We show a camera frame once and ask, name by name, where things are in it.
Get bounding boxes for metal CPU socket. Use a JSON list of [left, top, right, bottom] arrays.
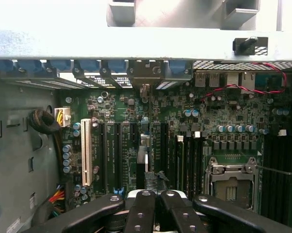
[[205, 156, 260, 212]]

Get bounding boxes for long black expansion slot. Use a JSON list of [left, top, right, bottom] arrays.
[[160, 122, 169, 171], [114, 122, 123, 190], [98, 122, 108, 193]]

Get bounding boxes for short black expansion slot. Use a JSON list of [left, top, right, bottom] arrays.
[[130, 122, 139, 144]]

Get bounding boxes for white PCI expansion slot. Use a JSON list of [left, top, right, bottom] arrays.
[[80, 118, 93, 187]]

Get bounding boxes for green motherboard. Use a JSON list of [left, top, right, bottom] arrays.
[[58, 72, 292, 219]]

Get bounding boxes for white power connector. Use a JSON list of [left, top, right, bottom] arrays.
[[54, 106, 72, 129]]

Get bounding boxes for open black PC case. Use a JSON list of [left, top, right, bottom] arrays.
[[0, 28, 292, 233]]

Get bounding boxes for blue expansion slot latch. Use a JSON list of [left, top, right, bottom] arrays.
[[108, 60, 127, 74], [0, 60, 14, 74], [49, 60, 72, 74], [79, 60, 98, 74], [16, 60, 43, 74], [168, 60, 186, 76]]

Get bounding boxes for coloured power wire bundle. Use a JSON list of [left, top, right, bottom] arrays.
[[36, 183, 74, 219]]

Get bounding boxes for black sleeved cable bundle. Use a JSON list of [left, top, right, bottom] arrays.
[[28, 109, 65, 176]]

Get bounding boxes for red black twisted wire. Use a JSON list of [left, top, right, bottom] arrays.
[[200, 62, 288, 103]]

